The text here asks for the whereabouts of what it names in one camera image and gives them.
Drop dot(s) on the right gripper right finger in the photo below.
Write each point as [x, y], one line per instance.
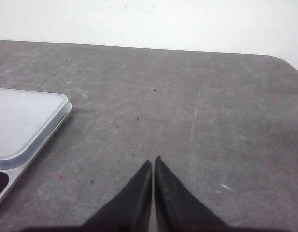
[177, 209]

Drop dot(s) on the silver digital kitchen scale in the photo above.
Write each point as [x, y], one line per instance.
[28, 119]

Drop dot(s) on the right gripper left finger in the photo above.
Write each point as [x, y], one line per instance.
[129, 210]

